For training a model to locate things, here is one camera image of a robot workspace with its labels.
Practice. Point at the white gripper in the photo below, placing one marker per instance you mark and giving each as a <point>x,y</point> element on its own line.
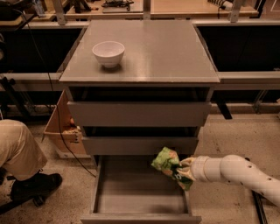
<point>199,168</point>

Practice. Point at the green rice chip bag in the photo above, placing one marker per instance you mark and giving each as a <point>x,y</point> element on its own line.
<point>167,161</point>

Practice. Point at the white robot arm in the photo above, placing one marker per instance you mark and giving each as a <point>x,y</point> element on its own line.
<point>231,169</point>

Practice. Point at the grey open bottom drawer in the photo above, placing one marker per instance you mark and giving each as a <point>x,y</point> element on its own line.
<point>128,190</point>

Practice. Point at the grey drawer cabinet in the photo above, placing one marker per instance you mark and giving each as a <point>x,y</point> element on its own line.
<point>164,61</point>

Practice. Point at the grey middle drawer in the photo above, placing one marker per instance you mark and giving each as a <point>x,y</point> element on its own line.
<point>108,145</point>

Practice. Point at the grey top drawer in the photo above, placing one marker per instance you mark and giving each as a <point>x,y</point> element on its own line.
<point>139,114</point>

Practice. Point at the black metal stand leg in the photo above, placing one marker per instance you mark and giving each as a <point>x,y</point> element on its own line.
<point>259,208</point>

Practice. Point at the cardboard box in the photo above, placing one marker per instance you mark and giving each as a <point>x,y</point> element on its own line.
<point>63,133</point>

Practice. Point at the white ceramic bowl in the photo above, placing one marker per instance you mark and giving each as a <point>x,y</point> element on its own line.
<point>108,53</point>

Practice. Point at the black chair base caster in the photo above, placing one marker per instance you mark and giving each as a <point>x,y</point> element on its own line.
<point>37,201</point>

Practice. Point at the black shoe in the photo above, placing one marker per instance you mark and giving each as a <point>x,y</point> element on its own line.
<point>37,185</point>

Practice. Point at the khaki trouser leg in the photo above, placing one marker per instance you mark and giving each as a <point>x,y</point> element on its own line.
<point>20,154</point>

